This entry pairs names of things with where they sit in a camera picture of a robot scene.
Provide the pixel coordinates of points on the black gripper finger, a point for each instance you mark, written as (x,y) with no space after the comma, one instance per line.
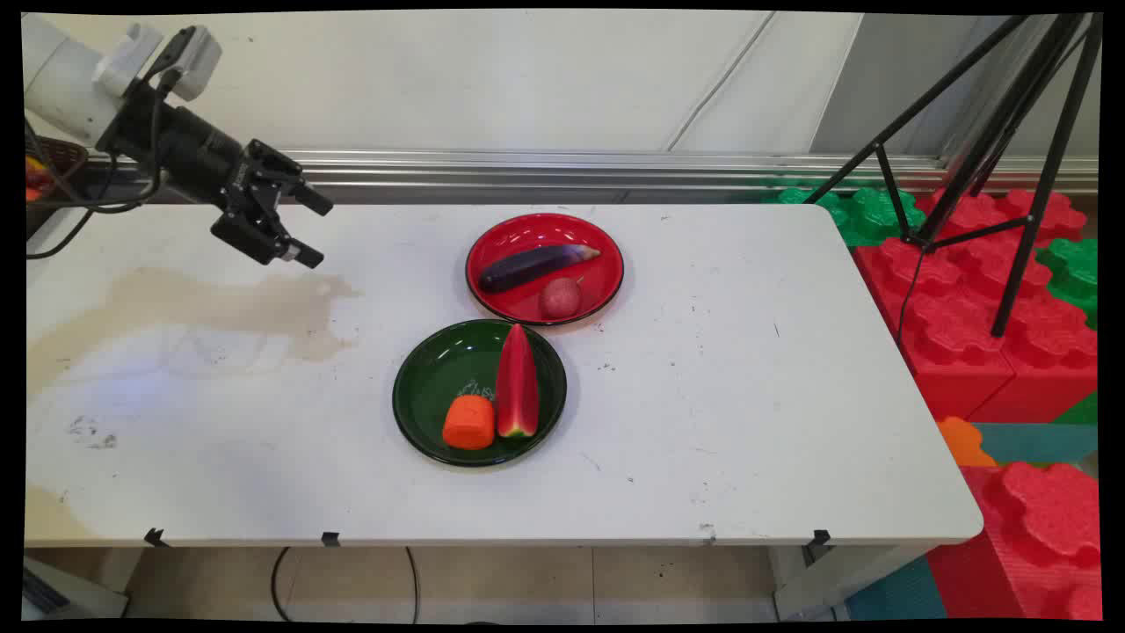
(264,242)
(309,198)

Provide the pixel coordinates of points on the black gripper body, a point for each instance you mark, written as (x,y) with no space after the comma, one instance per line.
(189,149)

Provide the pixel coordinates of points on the purple toy eggplant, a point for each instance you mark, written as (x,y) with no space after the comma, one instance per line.
(527,266)

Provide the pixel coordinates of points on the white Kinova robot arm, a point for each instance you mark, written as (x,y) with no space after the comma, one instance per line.
(57,83)

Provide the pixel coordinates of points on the brown woven basket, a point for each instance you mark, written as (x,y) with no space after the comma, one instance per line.
(53,163)

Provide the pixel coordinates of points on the dark green round plate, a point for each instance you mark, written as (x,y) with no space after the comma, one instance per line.
(439,369)

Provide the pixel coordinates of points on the red toy lychee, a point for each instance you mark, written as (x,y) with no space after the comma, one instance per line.
(560,298)

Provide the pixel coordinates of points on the orange toy carrot piece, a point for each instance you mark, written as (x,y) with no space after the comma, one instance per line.
(468,423)

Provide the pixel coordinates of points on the red toy watermelon slice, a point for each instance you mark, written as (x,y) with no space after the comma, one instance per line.
(517,382)

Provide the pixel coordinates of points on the red round plate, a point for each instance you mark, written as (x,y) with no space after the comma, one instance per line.
(598,286)

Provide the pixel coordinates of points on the black table edge clip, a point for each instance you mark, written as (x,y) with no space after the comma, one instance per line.
(821,538)
(156,537)
(330,539)

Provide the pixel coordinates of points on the green foam block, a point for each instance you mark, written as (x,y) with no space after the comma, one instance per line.
(866,215)
(1074,268)

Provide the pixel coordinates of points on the white table leg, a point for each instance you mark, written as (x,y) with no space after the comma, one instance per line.
(835,585)

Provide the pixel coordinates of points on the large red foam block stack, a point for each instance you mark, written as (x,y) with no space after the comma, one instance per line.
(958,334)

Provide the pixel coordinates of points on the orange foam piece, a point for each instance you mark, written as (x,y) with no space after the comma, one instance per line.
(964,442)

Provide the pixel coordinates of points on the teal foam mat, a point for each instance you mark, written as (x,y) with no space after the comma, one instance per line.
(1041,442)
(896,593)

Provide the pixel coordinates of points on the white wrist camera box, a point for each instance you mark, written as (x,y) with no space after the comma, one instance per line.
(198,57)

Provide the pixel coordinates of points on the aluminium wall rail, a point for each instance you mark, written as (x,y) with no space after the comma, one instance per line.
(571,167)

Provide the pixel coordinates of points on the black camera tripod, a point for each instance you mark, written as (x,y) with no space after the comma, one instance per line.
(1043,193)

